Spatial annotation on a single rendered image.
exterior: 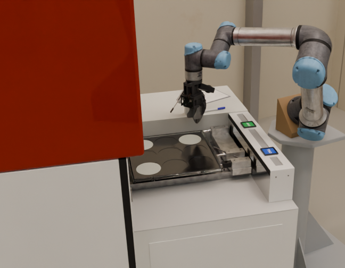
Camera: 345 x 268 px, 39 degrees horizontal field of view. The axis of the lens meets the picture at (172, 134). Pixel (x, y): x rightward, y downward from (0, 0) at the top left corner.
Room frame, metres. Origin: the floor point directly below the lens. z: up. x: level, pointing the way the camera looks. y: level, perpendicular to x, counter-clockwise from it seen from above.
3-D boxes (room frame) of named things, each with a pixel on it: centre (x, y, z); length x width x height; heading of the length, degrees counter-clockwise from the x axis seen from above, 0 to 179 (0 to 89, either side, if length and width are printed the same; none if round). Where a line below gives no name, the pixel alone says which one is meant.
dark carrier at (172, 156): (1.85, 0.01, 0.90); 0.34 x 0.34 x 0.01; 9
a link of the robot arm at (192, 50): (2.00, -0.10, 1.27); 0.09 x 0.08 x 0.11; 63
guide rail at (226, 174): (1.74, -0.07, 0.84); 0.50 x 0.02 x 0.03; 99
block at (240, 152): (1.83, -0.26, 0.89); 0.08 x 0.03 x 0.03; 99
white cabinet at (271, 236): (1.94, -0.08, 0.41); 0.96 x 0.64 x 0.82; 9
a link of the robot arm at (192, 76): (2.00, -0.10, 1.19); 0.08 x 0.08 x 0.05
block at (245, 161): (1.75, -0.27, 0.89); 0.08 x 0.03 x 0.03; 99
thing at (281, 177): (1.84, -0.36, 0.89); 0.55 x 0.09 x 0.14; 9
